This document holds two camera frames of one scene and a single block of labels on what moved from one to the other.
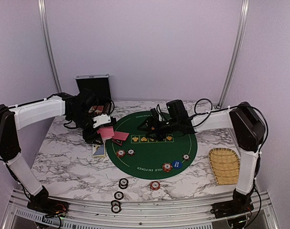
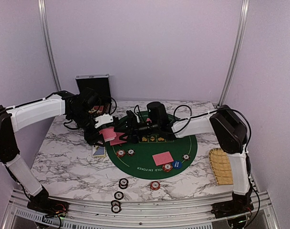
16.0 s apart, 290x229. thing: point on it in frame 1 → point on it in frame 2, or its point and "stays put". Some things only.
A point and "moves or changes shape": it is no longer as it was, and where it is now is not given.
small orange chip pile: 167,167 stays put
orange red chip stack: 155,185 stays put
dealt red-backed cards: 119,137 moves or changes shape
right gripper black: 151,120 → 131,124
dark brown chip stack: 123,183 stays put
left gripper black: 90,137 stays put
